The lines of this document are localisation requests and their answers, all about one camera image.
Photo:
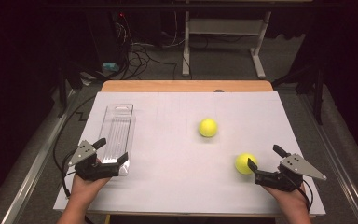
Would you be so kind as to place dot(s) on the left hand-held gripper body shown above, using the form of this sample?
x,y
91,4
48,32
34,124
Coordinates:
x,y
88,169

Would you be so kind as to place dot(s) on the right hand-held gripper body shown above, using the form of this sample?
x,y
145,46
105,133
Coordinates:
x,y
279,180

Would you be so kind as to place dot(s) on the yellow tennis ball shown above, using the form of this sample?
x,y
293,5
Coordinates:
x,y
243,163
208,127

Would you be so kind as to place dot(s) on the clear plastic container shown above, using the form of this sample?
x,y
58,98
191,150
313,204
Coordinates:
x,y
118,130

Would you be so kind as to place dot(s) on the person's left hand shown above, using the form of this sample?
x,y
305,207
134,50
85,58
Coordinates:
x,y
85,188

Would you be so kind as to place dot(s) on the person's right hand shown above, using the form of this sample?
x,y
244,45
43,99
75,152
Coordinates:
x,y
290,200

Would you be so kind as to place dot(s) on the white board mat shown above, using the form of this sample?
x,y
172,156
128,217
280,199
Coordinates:
x,y
174,161

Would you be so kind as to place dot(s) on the black tripod stand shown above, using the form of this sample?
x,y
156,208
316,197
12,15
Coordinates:
x,y
317,93
74,77

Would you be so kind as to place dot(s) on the teal small box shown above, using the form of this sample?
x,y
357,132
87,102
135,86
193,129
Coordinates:
x,y
110,66

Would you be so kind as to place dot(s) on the wooden table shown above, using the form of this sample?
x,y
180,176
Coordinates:
x,y
183,86

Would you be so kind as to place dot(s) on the black computer case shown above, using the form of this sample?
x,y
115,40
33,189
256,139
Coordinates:
x,y
108,34

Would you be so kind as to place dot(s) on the metal floor rail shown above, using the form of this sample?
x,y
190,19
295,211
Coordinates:
x,y
341,168
34,168

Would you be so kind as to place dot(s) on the white metal desk frame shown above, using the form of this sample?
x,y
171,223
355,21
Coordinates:
x,y
227,26

